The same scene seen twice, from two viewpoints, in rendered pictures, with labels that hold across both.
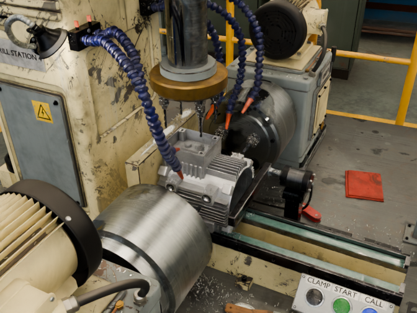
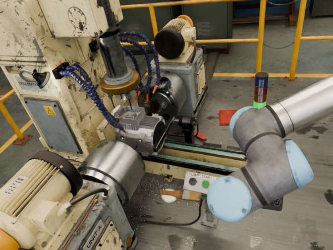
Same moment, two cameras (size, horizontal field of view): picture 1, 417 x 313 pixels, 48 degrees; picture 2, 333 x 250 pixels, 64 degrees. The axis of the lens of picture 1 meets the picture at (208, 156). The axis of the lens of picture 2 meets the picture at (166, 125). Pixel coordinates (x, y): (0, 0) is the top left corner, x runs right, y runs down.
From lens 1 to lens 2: 0.20 m
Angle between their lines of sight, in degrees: 4
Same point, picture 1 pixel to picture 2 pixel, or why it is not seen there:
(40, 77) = (44, 93)
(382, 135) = (238, 87)
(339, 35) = (220, 29)
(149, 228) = (109, 161)
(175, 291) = (126, 189)
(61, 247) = (61, 180)
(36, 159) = (53, 134)
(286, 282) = not seen: hidden behind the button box
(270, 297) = (182, 183)
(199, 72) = (123, 79)
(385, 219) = not seen: hidden behind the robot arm
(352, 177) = (222, 114)
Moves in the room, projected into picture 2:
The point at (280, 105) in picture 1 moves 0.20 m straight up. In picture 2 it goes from (175, 84) to (170, 50)
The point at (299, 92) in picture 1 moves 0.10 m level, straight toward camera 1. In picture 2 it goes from (185, 75) to (184, 84)
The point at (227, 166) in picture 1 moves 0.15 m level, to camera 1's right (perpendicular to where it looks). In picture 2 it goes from (148, 122) to (179, 116)
